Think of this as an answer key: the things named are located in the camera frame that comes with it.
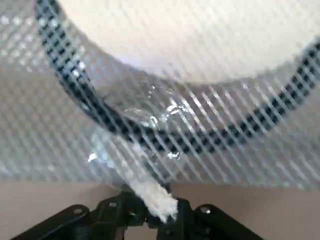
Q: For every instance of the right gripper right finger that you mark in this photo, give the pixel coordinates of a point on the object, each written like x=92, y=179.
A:
x=200, y=222

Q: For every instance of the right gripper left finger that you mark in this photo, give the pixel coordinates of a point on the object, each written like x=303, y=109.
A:
x=105, y=220

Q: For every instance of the clear glass alcohol lamp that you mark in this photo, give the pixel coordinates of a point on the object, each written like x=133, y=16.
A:
x=155, y=200

